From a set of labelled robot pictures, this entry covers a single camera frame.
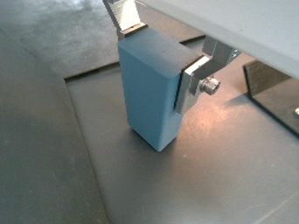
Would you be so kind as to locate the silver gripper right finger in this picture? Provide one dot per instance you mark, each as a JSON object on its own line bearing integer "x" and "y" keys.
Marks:
{"x": 197, "y": 78}

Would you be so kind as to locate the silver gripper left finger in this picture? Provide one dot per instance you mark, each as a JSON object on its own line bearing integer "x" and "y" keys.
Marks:
{"x": 123, "y": 13}

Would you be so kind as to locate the blue rectangular block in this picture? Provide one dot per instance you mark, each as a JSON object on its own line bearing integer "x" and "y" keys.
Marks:
{"x": 152, "y": 60}

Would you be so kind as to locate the black curved stand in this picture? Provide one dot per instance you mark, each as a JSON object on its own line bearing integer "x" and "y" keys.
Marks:
{"x": 274, "y": 91}

